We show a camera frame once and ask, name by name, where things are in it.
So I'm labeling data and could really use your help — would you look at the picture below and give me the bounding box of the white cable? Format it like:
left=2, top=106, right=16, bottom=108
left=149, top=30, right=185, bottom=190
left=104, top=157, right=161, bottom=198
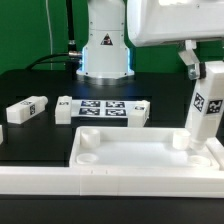
left=45, top=0, right=54, bottom=71

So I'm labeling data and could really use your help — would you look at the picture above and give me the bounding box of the white desk top tray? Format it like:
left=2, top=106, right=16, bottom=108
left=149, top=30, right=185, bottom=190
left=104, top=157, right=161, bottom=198
left=69, top=126, right=221, bottom=170

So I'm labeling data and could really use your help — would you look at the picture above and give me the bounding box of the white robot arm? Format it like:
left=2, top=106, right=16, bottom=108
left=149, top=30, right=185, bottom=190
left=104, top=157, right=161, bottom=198
left=77, top=0, right=224, bottom=80

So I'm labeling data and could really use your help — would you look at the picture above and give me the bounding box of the black cable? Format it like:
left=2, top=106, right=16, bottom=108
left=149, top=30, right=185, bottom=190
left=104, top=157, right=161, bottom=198
left=25, top=0, right=83, bottom=71

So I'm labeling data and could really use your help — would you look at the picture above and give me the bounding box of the white front fence bar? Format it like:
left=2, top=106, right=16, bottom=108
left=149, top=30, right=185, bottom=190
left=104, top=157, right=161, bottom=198
left=0, top=138, right=224, bottom=198

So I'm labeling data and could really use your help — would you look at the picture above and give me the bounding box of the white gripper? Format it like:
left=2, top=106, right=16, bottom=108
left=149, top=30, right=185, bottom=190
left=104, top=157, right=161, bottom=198
left=127, top=0, right=224, bottom=80

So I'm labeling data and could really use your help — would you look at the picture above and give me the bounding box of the white marker base plate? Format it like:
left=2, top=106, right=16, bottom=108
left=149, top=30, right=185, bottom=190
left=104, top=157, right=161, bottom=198
left=55, top=96, right=150, bottom=127

